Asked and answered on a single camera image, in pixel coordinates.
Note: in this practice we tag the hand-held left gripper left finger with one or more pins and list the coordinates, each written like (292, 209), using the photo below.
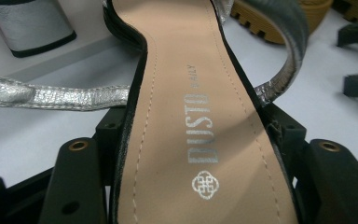
(74, 186)

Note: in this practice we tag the tan suede boot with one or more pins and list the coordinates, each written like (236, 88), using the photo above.
(318, 12)

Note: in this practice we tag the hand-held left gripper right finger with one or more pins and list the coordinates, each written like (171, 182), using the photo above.
(323, 180)

